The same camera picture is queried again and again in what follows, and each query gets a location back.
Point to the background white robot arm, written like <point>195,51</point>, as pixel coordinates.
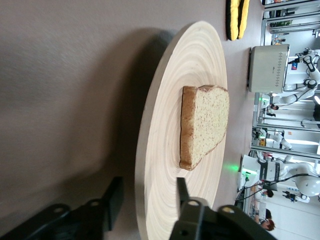
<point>310,72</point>
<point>277,140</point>

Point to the background aluminium frame structure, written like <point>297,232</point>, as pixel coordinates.
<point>265,22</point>

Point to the brown table cover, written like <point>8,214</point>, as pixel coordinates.
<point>62,87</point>

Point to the round wooden plate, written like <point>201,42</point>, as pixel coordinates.
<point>165,125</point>

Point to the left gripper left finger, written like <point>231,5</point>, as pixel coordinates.
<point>62,222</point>

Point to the brown toast slice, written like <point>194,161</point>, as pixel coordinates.
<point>210,120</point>

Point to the background person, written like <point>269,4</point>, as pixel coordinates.
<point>269,221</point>

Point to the yellow quilted oven mitt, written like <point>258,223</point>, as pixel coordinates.
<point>243,17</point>
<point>233,20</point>

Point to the silver beige toaster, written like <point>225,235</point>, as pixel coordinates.
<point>267,67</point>

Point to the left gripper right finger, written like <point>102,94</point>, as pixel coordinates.
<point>195,222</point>

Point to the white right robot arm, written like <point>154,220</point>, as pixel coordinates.
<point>267,170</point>

